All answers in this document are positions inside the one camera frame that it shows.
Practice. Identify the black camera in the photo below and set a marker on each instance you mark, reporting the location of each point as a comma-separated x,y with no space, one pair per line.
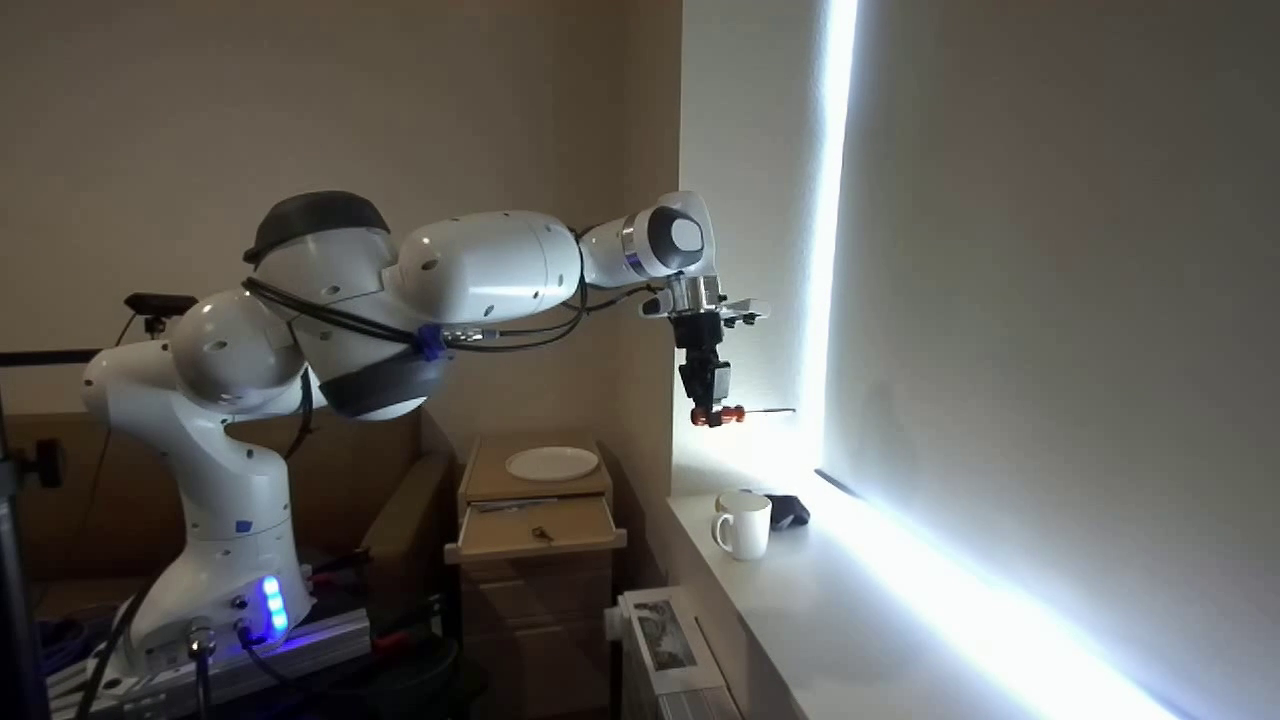
155,306

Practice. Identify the wooden cabinet drawer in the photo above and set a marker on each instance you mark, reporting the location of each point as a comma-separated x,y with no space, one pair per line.
505,535

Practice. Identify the white mug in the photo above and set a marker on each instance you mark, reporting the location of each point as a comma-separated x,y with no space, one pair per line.
746,525

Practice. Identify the grey roller blind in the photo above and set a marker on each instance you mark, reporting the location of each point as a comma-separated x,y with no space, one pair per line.
1064,264

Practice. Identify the white window sill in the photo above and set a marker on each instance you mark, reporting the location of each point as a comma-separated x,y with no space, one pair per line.
855,624

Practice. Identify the wooden cabinet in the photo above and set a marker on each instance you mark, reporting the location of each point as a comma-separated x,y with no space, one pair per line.
534,624

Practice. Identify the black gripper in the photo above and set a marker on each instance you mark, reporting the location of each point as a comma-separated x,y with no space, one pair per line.
702,345

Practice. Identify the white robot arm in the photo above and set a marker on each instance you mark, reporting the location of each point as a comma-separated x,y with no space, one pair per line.
215,427

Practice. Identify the black horizontal bar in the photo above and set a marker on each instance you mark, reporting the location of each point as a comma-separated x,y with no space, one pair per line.
55,356

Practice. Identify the small dark object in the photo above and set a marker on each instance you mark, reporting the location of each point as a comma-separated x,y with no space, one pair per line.
788,514

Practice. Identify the black table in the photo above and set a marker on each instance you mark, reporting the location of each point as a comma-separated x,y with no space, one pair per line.
427,686

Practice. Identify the wrist camera light mount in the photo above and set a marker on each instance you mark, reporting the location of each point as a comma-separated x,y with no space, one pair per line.
726,318

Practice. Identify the white plate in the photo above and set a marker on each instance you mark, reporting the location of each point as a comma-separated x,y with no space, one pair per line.
554,464

